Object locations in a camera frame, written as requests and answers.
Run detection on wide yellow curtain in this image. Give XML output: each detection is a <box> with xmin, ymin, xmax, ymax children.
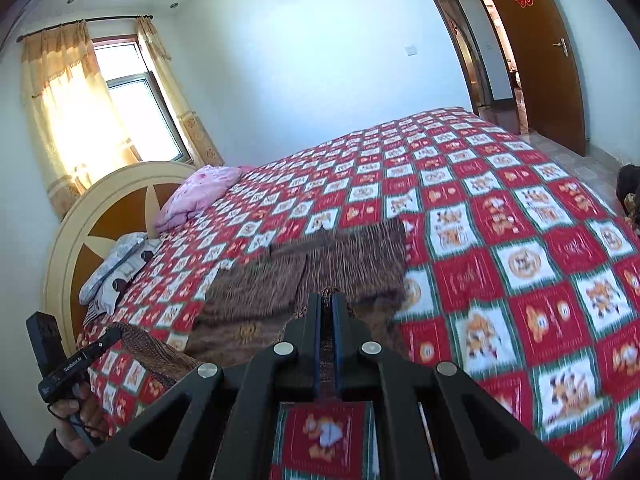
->
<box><xmin>20</xmin><ymin>22</ymin><xmax>140</xmax><ymax>208</ymax></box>

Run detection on narrow yellow curtain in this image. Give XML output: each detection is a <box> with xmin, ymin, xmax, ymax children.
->
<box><xmin>135</xmin><ymin>16</ymin><xmax>225</xmax><ymax>167</ymax></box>

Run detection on pink pillow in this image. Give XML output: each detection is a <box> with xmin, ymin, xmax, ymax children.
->
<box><xmin>155</xmin><ymin>165</ymin><xmax>258</xmax><ymax>233</ymax></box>

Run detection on red checked printed bedspread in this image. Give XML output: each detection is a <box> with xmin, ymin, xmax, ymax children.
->
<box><xmin>75</xmin><ymin>106</ymin><xmax>640</xmax><ymax>480</ymax></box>

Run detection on window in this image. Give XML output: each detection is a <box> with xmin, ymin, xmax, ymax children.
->
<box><xmin>92</xmin><ymin>35</ymin><xmax>196</xmax><ymax>163</ymax></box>

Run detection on brown wooden door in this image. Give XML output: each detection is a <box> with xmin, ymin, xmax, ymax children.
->
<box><xmin>472</xmin><ymin>0</ymin><xmax>587</xmax><ymax>157</ymax></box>

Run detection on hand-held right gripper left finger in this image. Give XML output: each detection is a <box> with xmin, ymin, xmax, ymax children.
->
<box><xmin>65</xmin><ymin>292</ymin><xmax>323</xmax><ymax>480</ymax></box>

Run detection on dark bag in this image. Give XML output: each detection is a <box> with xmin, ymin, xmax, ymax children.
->
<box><xmin>616</xmin><ymin>164</ymin><xmax>640</xmax><ymax>217</ymax></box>

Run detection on cream and brown headboard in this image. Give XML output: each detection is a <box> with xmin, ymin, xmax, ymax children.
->
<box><xmin>42</xmin><ymin>161</ymin><xmax>198</xmax><ymax>356</ymax></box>

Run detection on brown knitted sweater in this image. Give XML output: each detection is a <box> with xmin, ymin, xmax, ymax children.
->
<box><xmin>112</xmin><ymin>217</ymin><xmax>408</xmax><ymax>396</ymax></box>

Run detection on person's left forearm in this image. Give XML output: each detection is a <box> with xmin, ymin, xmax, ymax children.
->
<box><xmin>34</xmin><ymin>430</ymin><xmax>81</xmax><ymax>480</ymax></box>

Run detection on grey striped pillow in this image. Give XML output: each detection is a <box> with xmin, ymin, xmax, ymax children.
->
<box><xmin>82</xmin><ymin>240</ymin><xmax>162</xmax><ymax>326</ymax></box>

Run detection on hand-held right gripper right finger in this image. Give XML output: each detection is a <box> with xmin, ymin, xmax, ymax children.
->
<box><xmin>331</xmin><ymin>291</ymin><xmax>581</xmax><ymax>480</ymax></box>

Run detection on person's left hand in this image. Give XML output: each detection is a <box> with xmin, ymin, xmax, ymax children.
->
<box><xmin>50</xmin><ymin>380</ymin><xmax>111</xmax><ymax>461</ymax></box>

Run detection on dark curtain rod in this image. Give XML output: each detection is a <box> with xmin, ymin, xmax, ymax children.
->
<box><xmin>17</xmin><ymin>14</ymin><xmax>153</xmax><ymax>43</ymax></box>

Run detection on brown door frame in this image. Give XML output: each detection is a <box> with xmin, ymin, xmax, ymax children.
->
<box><xmin>410</xmin><ymin>0</ymin><xmax>523</xmax><ymax>136</ymax></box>

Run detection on grey patterned pillow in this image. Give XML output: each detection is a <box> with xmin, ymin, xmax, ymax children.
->
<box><xmin>80</xmin><ymin>234</ymin><xmax>148</xmax><ymax>306</ymax></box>

